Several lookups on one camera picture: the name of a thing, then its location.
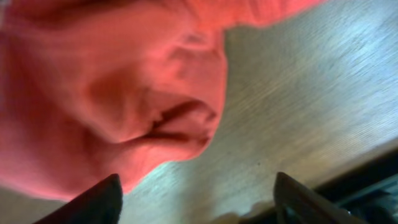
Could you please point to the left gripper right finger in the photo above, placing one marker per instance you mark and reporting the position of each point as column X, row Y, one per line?
column 307, row 205

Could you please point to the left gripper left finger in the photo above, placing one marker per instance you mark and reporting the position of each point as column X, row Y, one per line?
column 101, row 204

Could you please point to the red soccer t-shirt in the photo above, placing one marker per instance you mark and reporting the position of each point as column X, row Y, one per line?
column 92, row 88

